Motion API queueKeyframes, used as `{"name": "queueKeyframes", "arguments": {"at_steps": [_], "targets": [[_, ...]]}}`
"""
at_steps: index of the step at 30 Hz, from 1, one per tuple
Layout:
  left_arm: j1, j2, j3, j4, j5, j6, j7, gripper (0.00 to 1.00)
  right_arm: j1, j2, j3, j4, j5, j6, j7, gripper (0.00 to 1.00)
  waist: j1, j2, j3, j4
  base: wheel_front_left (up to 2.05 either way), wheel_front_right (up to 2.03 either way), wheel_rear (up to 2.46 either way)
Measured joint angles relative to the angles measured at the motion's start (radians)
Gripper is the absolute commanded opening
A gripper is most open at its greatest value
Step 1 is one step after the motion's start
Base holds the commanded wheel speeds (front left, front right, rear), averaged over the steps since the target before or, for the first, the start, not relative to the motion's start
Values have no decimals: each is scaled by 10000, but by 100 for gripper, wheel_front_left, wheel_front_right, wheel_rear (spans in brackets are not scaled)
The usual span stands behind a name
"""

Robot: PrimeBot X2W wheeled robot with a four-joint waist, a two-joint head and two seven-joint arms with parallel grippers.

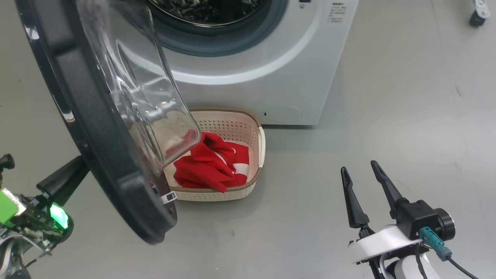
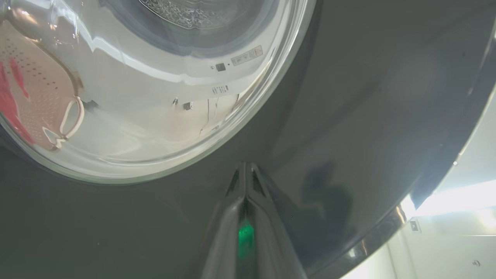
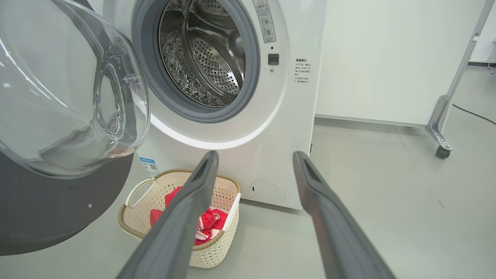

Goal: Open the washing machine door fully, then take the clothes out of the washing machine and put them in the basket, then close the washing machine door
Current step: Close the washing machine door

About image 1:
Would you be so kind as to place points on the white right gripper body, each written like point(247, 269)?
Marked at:
point(381, 242)

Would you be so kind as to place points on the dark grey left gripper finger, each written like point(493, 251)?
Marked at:
point(7, 162)
point(62, 181)

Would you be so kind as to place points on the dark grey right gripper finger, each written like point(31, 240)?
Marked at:
point(353, 205)
point(385, 186)

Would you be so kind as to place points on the green and grey left gripper body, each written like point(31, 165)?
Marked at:
point(35, 223)

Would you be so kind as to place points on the dark grey washing machine door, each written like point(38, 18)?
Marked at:
point(97, 155)

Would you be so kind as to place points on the red clothing item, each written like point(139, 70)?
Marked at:
point(209, 166)

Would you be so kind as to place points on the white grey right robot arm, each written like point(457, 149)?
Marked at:
point(407, 270)

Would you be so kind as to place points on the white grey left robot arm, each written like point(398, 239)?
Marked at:
point(7, 257)

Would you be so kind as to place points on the cream perforated laundry basket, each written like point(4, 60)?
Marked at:
point(236, 124)

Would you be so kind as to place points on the white washing machine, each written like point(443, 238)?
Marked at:
point(271, 77)

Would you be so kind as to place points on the grey rubber door gasket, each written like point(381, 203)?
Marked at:
point(273, 23)

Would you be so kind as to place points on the black caster wheel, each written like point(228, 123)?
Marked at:
point(478, 15)

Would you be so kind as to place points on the perforated steel drum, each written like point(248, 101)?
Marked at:
point(209, 11)

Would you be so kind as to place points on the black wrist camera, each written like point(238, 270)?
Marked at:
point(418, 217)

